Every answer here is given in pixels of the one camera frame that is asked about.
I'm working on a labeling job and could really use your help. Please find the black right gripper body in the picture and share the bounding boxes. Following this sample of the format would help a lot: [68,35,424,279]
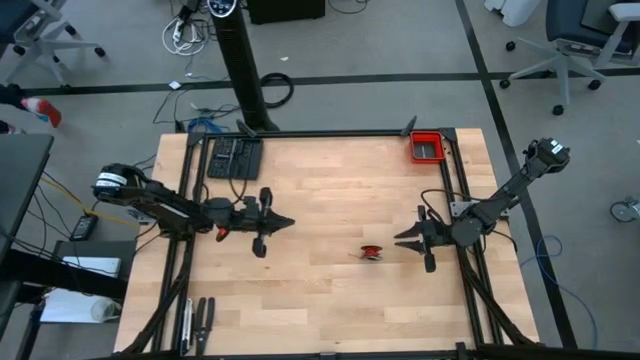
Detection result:
[418,204,454,274]

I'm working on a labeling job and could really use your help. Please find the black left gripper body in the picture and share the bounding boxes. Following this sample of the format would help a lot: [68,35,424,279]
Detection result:
[232,188,276,259]

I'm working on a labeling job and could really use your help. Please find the thin red wire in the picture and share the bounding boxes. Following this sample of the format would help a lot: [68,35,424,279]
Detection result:
[349,245,384,263]

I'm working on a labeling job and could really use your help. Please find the black control box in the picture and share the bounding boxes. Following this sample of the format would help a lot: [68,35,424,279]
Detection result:
[206,136,265,181]

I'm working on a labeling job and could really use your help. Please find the red collapsible bin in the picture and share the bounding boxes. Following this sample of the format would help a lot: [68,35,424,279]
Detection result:
[409,130,447,165]

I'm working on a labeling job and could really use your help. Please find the silver hand tool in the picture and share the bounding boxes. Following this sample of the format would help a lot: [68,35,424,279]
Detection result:
[179,298,196,355]

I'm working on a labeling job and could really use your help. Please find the black tower fan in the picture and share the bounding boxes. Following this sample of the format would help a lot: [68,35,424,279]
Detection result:
[206,0,280,133]

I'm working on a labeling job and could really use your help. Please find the white flat device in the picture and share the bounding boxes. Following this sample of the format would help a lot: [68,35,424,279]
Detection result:
[61,255,123,280]

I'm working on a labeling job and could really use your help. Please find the black power adapter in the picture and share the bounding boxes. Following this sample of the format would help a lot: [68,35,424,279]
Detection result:
[69,213,100,243]

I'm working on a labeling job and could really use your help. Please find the clear plastic cup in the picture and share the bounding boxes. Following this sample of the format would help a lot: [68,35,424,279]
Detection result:
[89,298,123,323]

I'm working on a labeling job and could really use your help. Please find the grey caster wheel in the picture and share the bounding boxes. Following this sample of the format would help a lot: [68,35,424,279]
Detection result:
[609,196,640,224]

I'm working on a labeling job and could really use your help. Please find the white board sheet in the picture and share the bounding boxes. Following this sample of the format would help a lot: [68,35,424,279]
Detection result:
[38,287,124,325]

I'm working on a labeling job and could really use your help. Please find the black floor box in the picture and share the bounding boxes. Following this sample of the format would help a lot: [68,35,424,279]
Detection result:
[246,0,327,26]

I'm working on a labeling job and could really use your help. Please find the black desk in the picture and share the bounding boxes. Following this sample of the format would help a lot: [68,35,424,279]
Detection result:
[0,132,56,264]

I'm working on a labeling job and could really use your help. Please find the person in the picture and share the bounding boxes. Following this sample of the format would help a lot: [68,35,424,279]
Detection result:
[0,83,64,135]

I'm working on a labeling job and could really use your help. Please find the white trash bin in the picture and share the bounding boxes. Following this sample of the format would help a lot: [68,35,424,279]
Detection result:
[483,0,545,28]

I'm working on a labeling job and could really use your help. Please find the office chair with white armrests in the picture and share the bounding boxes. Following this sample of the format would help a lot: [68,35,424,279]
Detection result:
[498,0,640,117]

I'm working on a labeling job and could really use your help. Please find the grey office chair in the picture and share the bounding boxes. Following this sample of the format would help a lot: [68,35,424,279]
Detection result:
[0,0,107,87]

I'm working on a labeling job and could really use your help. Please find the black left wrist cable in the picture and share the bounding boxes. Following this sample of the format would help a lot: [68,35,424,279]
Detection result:
[227,174,251,206]

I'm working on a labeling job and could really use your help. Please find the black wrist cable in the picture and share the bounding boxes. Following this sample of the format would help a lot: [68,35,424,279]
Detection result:
[418,188,482,222]
[227,174,251,206]

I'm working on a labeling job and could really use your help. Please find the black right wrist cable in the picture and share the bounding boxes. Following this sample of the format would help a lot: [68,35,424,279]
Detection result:
[418,188,482,222]

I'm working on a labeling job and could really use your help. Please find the blue cable bundle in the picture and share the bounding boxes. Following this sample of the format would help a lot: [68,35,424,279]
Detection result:
[186,116,225,135]

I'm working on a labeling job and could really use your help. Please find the black-handled pliers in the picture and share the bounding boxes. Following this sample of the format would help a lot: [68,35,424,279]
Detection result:
[193,296,217,357]

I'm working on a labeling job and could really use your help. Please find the blue floor cable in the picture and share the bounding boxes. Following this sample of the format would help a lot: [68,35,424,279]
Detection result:
[519,234,599,350]

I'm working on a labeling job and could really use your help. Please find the black coiled floor cable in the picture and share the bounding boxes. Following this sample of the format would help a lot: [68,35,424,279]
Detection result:
[259,71,296,109]

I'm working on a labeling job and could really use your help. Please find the yellow floor cable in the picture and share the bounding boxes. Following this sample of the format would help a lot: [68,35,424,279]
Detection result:
[41,174,142,232]

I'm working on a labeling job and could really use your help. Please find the white cable bundle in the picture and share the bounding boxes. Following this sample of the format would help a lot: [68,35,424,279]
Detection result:
[161,15,210,57]

